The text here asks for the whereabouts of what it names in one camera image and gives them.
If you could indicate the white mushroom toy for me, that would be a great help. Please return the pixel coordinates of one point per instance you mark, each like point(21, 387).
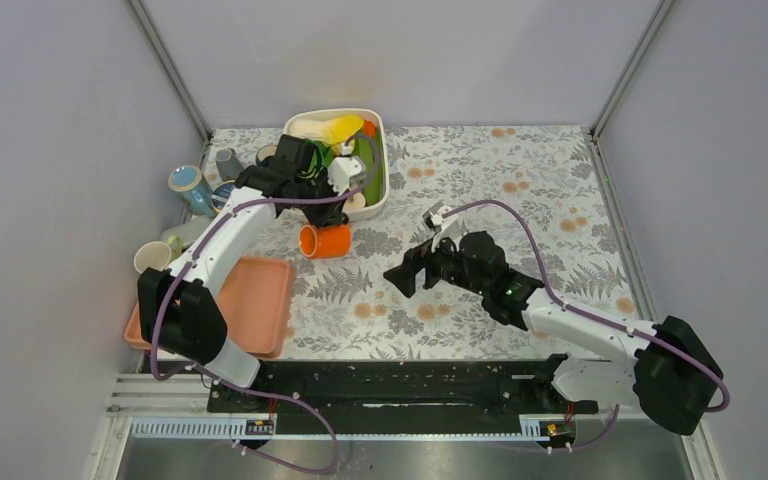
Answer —
point(354, 204)

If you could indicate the floral table mat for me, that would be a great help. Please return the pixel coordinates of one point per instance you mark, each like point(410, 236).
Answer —
point(533, 189)

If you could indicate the bok choy toy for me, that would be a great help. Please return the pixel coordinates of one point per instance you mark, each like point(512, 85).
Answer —
point(323, 158)

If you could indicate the grey mug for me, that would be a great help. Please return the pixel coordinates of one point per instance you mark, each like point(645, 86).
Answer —
point(228, 165)

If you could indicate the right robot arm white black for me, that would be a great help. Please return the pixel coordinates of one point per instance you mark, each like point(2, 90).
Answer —
point(663, 368)

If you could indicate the light blue glazed mug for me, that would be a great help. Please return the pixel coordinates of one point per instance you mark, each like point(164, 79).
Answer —
point(189, 184)

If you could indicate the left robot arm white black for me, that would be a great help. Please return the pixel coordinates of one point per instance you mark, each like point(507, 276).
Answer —
point(250, 209)

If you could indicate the white vegetable tray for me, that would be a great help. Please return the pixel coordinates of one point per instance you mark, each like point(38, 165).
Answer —
point(381, 161)

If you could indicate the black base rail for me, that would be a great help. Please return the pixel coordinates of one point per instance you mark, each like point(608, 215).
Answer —
point(392, 398)

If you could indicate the pink plastic tray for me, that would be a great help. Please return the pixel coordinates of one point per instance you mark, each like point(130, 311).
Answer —
point(251, 310)

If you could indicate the light green mug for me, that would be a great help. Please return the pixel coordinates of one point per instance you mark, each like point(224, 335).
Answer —
point(157, 254)

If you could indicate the dark blue mug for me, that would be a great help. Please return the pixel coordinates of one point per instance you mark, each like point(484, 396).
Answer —
point(265, 154)

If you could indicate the napa cabbage toy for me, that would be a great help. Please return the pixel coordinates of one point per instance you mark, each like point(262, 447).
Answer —
point(331, 131)

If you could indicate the green leafy vegetable toy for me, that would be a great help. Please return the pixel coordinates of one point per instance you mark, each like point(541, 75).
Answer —
point(367, 153)

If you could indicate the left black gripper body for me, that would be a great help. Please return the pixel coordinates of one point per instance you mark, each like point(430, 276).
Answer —
point(319, 188)

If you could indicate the orange mug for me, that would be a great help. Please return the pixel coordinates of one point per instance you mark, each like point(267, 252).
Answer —
point(324, 243)

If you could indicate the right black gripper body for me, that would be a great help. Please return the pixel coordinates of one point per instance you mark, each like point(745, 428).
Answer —
point(447, 265)

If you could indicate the orange carrot toy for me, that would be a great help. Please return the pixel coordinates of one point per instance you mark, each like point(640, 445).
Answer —
point(369, 129)

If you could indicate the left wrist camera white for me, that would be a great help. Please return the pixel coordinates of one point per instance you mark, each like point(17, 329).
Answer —
point(346, 171)

